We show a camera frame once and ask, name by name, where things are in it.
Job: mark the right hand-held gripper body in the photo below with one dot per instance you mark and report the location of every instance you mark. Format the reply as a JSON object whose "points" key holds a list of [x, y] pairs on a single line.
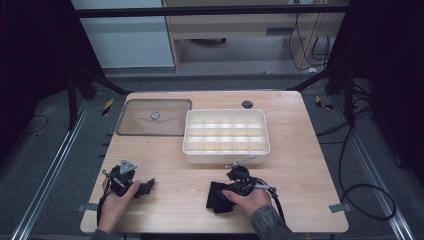
{"points": [[240, 181]]}

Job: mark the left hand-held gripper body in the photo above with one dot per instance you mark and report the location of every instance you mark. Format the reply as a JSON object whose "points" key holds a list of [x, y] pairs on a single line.
{"points": [[120, 183]]}

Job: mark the dark cloth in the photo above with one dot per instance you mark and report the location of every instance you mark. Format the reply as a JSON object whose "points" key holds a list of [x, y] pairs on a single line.
{"points": [[216, 201]]}

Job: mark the white divided storage box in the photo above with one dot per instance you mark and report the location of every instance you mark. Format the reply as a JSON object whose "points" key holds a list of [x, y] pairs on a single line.
{"points": [[225, 156]]}

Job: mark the person's right hand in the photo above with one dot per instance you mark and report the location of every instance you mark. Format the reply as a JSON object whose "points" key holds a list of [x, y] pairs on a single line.
{"points": [[255, 201]]}

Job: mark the person's left hand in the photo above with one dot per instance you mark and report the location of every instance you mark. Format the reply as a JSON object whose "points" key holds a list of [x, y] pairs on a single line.
{"points": [[113, 211]]}

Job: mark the clear plastic box lid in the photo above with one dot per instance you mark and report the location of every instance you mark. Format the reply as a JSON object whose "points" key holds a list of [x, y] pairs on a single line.
{"points": [[140, 123]]}

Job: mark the yellow black striped tape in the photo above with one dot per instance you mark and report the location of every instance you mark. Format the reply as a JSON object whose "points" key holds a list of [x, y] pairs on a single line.
{"points": [[107, 107], [322, 103]]}

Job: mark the dark round table grommet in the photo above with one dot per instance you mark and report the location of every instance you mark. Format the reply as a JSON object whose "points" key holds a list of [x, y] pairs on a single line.
{"points": [[247, 104]]}

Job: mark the black metal stand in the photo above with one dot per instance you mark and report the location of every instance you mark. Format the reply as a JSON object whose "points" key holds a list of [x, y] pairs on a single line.
{"points": [[72, 100], [348, 96]]}

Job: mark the white cabinet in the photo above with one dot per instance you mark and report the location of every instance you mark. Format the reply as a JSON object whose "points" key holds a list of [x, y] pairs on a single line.
{"points": [[126, 43]]}

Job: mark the dark curtain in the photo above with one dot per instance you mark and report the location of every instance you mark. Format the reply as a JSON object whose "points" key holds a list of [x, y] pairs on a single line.
{"points": [[30, 66], [390, 66]]}

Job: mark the light wooden shelf unit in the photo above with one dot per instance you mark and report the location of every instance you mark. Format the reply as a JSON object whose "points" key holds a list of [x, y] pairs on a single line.
{"points": [[233, 30]]}

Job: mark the grey table edge bracket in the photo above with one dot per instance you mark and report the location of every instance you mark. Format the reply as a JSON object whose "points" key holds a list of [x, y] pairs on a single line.
{"points": [[340, 207], [87, 207]]}

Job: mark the metal floor rail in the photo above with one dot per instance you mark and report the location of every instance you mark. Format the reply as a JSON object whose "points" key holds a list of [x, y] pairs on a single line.
{"points": [[50, 170], [376, 173]]}

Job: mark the black horizontal frame bar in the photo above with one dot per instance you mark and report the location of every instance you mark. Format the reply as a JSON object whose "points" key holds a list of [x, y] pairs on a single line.
{"points": [[200, 11]]}

